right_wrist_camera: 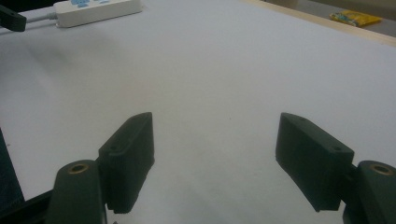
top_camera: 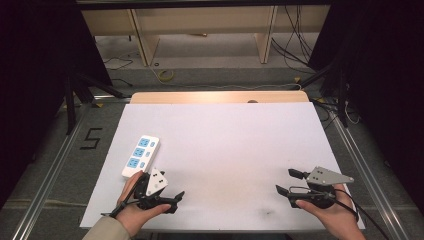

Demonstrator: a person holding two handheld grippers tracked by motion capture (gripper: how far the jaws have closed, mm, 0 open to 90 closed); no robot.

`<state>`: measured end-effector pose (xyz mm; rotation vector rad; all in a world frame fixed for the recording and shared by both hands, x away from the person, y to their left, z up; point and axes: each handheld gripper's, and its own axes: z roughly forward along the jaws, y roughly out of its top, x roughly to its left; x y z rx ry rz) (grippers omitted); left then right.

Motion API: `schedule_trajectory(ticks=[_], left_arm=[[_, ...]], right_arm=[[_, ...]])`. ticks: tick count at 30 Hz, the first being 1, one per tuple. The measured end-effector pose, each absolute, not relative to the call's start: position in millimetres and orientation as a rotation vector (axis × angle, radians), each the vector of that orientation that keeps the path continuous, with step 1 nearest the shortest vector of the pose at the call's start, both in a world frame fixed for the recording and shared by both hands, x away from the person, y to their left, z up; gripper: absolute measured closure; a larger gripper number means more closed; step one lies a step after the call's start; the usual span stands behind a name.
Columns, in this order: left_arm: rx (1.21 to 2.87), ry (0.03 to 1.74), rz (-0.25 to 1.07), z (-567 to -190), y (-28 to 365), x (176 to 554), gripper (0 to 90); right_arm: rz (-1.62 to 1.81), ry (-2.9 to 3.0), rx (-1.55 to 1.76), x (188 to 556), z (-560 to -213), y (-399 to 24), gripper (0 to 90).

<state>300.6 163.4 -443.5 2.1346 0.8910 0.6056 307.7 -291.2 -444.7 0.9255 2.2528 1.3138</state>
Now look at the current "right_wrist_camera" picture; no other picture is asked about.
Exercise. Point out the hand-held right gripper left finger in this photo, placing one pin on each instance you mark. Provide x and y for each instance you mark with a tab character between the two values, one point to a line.
129	161

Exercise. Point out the white power strip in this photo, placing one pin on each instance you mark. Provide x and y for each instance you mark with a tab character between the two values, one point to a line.
96	11

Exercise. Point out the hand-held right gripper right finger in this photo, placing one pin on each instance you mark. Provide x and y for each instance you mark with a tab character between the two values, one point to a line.
311	161

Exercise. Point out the yellow snack packet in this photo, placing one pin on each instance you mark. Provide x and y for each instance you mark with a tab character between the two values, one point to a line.
355	17

